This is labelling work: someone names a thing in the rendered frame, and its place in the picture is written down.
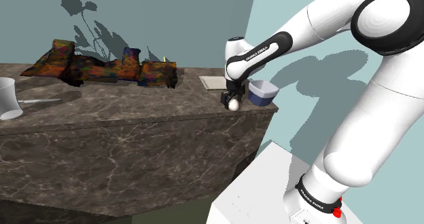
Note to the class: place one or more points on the multicoloured patterned blocky object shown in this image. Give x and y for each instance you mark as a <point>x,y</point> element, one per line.
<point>99,69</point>

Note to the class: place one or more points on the white egg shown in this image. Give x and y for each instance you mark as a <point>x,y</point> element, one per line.
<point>234,106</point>

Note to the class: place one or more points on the blue bowl with white inside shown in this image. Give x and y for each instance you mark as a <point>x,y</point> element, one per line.
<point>261,96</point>

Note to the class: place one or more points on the white cup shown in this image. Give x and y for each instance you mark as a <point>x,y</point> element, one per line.
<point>8,99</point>

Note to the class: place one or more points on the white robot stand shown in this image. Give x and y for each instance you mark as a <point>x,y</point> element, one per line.
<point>251,190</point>

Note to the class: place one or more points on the silver knife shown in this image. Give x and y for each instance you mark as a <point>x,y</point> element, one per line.
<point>38,101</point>

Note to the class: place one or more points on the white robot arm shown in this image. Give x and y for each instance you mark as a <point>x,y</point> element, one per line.
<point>371,124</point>

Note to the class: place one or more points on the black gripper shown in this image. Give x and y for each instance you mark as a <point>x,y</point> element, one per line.
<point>235,88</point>

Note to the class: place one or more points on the white flat square board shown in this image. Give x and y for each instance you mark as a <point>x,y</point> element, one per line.
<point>213,82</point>

